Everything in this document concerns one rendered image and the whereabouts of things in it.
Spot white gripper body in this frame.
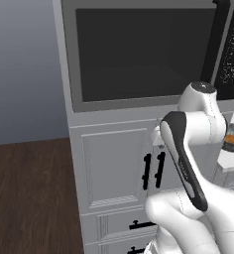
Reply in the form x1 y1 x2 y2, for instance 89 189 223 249
150 118 166 149

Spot grey panelled cupboard door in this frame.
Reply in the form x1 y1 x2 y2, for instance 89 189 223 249
68 120 159 215
154 145 189 192

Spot grey microwave oven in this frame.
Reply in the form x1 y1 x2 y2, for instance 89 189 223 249
60 0 234 114

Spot grey counter cupboard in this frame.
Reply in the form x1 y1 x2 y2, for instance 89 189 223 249
211 165 234 193

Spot grey drawer front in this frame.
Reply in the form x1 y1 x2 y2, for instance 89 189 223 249
80 205 161 246
83 233 157 254

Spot grey tall cabinet housing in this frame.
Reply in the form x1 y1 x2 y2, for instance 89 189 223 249
52 0 234 254

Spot black cupboard door handle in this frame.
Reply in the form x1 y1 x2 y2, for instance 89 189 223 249
141 153 153 191
154 151 167 190

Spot black drawer handle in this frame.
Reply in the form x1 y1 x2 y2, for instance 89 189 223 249
130 245 147 254
128 219 158 231

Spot black microwave door handle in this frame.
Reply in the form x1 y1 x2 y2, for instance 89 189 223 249
199 0 231 85

